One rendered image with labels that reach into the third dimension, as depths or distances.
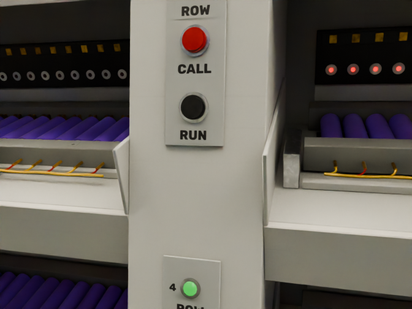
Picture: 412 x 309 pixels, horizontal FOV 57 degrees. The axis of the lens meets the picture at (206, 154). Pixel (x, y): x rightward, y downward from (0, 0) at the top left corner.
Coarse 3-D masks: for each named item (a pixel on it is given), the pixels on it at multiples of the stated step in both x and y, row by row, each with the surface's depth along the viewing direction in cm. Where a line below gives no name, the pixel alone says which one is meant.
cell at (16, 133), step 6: (36, 120) 42; (42, 120) 42; (48, 120) 43; (24, 126) 40; (30, 126) 41; (36, 126) 41; (12, 132) 39; (18, 132) 39; (24, 132) 39; (0, 138) 38; (6, 138) 38; (12, 138) 38
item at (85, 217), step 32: (0, 96) 49; (32, 96) 48; (64, 96) 46; (96, 96) 45; (128, 96) 44; (128, 160) 26; (0, 192) 31; (32, 192) 31; (64, 192) 31; (96, 192) 30; (128, 192) 27; (0, 224) 30; (32, 224) 30; (64, 224) 29; (96, 224) 28; (128, 224) 27; (64, 256) 30; (96, 256) 29
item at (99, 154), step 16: (0, 144) 35; (16, 144) 34; (32, 144) 34; (48, 144) 34; (64, 144) 34; (80, 144) 33; (96, 144) 33; (112, 144) 33; (0, 160) 35; (16, 160) 35; (32, 160) 34; (48, 160) 34; (64, 160) 33; (80, 160) 33; (96, 160) 32; (112, 160) 32; (96, 176) 31
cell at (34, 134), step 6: (54, 120) 42; (60, 120) 42; (42, 126) 40; (48, 126) 40; (54, 126) 41; (30, 132) 38; (36, 132) 39; (42, 132) 39; (18, 138) 37; (24, 138) 37; (30, 138) 38; (36, 138) 38
